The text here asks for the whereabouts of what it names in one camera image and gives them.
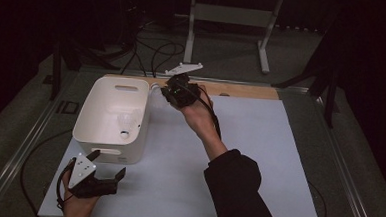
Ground white table sheet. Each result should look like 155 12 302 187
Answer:
37 84 329 217

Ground person's left hand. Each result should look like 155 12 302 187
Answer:
60 168 102 217

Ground white metal stand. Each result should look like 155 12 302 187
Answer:
171 0 285 76

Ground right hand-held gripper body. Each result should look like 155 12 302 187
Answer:
162 60 204 111

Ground black floor cables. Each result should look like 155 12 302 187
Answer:
119 18 188 80

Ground black tripod stand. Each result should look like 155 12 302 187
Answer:
49 40 122 105
269 12 346 130

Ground white plastic bin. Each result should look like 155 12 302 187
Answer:
70 74 151 166

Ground person's right hand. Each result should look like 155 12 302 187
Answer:
178 84 221 143

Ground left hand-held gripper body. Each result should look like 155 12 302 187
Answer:
67 151 121 201

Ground black floor plate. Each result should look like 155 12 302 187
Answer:
55 99 81 116

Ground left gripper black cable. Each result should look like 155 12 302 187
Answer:
17 126 79 217

